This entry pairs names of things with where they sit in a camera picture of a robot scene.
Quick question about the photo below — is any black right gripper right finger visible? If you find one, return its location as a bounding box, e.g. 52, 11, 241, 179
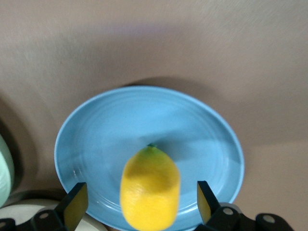
194, 180, 297, 231

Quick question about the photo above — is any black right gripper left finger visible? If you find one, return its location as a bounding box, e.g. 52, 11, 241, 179
0, 182, 89, 231

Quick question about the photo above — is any yellow lemon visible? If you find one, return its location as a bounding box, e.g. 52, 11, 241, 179
119, 142, 181, 231

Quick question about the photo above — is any beige pink plate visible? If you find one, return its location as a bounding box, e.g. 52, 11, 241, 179
0, 191, 108, 231

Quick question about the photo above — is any light green plate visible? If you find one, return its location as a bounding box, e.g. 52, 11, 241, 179
0, 133, 15, 209

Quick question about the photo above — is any blue plate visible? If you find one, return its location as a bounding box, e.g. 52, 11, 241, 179
54, 86, 245, 231

